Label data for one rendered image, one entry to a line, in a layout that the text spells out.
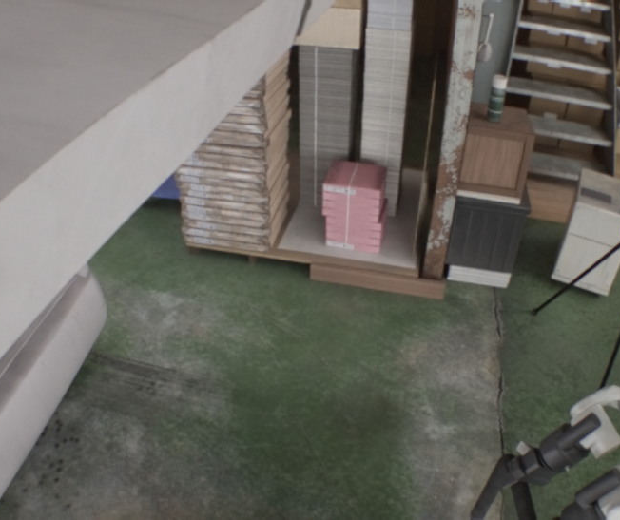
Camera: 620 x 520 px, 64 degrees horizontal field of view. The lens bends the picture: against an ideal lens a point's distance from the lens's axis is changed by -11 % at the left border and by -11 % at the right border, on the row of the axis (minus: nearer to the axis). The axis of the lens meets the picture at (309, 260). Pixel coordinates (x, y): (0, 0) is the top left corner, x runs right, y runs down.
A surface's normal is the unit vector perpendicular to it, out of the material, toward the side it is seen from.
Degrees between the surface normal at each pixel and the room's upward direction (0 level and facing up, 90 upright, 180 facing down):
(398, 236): 0
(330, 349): 0
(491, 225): 90
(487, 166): 90
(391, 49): 90
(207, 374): 0
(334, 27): 90
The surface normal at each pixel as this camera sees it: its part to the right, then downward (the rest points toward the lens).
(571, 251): -0.47, 0.55
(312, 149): -0.23, 0.61
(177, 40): 0.17, -0.72
